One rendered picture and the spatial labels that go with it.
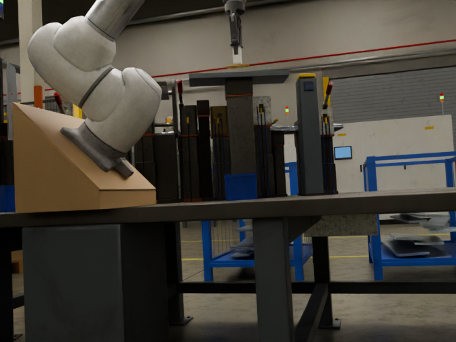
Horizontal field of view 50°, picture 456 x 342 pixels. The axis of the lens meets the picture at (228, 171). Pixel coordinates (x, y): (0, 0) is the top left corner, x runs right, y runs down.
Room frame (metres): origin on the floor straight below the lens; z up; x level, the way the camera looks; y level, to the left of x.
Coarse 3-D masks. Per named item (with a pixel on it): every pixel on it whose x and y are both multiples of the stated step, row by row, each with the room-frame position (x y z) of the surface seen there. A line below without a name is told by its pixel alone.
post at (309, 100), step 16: (304, 80) 1.82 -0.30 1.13; (304, 96) 1.82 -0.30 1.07; (304, 112) 1.82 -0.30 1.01; (304, 128) 1.82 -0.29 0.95; (304, 144) 1.82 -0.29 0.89; (320, 144) 1.83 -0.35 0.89; (304, 160) 1.82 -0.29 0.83; (320, 160) 1.83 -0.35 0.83; (304, 176) 1.83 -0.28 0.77; (320, 176) 1.83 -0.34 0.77; (304, 192) 1.84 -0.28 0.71; (320, 192) 1.83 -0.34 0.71
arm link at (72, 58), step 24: (120, 0) 1.29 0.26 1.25; (144, 0) 1.33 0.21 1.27; (48, 24) 1.33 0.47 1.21; (72, 24) 1.30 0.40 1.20; (96, 24) 1.31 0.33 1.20; (120, 24) 1.33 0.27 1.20; (48, 48) 1.30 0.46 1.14; (72, 48) 1.30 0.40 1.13; (96, 48) 1.31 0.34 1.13; (48, 72) 1.32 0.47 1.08; (72, 72) 1.32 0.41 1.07; (96, 72) 1.34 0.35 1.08; (72, 96) 1.35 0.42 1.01
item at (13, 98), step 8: (8, 64) 2.10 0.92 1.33; (8, 72) 2.10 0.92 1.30; (8, 80) 2.09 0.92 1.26; (8, 88) 2.09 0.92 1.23; (16, 88) 2.18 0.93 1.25; (8, 96) 2.09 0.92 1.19; (16, 96) 2.18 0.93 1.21; (8, 104) 2.09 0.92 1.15; (8, 112) 2.07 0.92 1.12; (8, 120) 2.07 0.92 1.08; (8, 128) 2.07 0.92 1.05; (8, 136) 2.07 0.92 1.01
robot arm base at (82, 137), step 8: (64, 128) 1.38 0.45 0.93; (72, 128) 1.42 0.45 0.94; (80, 128) 1.40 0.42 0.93; (72, 136) 1.38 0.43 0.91; (80, 136) 1.39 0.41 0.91; (88, 136) 1.38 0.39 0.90; (80, 144) 1.38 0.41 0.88; (88, 144) 1.38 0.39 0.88; (96, 144) 1.38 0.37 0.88; (104, 144) 1.38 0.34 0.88; (88, 152) 1.37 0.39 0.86; (96, 152) 1.38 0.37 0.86; (104, 152) 1.39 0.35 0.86; (112, 152) 1.40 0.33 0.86; (120, 152) 1.42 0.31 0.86; (96, 160) 1.37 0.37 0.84; (104, 160) 1.38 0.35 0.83; (112, 160) 1.41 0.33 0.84; (120, 160) 1.43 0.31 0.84; (104, 168) 1.37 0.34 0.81; (112, 168) 1.42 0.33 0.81; (120, 168) 1.44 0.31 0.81; (128, 168) 1.44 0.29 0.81; (128, 176) 1.45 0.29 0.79
